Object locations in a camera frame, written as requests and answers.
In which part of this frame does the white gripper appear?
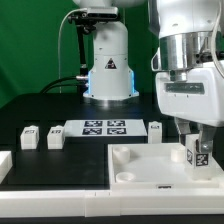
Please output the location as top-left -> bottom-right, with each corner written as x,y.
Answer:
151,53 -> 224,153

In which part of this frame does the white square tabletop part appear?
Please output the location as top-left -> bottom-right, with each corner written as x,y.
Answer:
108,143 -> 224,190

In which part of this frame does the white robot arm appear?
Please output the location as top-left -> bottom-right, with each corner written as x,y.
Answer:
73,0 -> 224,153

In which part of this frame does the white marker sheet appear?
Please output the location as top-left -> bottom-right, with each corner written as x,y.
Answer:
64,119 -> 147,137

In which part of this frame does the white left fence piece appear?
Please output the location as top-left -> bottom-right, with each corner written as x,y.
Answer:
0,151 -> 13,184

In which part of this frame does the white front fence wall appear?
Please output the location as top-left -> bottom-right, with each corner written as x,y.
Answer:
0,189 -> 224,218

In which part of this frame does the black cables bundle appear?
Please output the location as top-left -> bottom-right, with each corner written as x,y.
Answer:
40,75 -> 90,94

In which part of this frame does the black camera on stand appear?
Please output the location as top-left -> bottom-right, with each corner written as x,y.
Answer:
68,7 -> 119,35

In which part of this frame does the white cable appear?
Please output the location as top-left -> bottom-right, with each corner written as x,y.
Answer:
57,8 -> 84,94

